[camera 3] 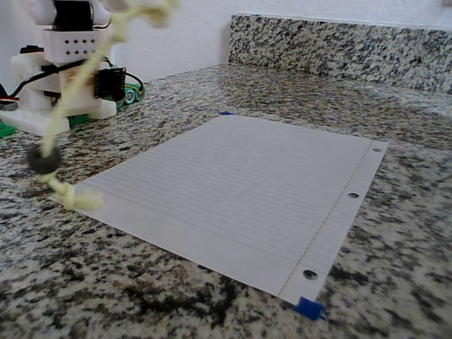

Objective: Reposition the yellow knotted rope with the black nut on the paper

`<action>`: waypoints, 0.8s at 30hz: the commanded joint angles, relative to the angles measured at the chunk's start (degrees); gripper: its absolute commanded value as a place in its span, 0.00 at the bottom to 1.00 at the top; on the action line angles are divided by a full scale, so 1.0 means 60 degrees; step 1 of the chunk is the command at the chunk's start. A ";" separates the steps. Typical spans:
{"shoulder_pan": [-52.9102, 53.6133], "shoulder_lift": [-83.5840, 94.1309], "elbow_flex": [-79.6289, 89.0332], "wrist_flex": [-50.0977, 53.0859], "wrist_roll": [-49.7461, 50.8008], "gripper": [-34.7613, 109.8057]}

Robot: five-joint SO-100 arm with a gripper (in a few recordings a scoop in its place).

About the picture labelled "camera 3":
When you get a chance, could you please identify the yellow-green knotted rope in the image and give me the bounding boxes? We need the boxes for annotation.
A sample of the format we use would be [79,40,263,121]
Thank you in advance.
[33,0,179,213]

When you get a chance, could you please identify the black hex nut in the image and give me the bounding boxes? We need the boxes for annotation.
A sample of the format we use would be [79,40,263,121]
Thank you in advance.
[27,146,61,174]

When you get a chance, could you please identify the lined paper sheet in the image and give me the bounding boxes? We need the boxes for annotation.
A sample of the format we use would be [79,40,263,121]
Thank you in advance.
[49,115,389,305]

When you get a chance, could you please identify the green white striped object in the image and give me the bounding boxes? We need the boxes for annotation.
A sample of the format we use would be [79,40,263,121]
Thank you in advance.
[118,81,145,107]

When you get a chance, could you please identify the black controller circuit board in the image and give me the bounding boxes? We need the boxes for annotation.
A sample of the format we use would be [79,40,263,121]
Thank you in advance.
[93,66,127,102]

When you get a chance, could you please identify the granite backsplash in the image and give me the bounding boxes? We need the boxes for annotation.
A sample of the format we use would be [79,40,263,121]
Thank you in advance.
[229,13,452,93]

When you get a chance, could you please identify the black base cable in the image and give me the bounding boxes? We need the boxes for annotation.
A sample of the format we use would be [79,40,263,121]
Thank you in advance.
[6,59,85,103]

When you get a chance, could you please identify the white red base wires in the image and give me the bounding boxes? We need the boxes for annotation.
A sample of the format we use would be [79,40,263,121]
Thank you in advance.
[0,83,20,109]

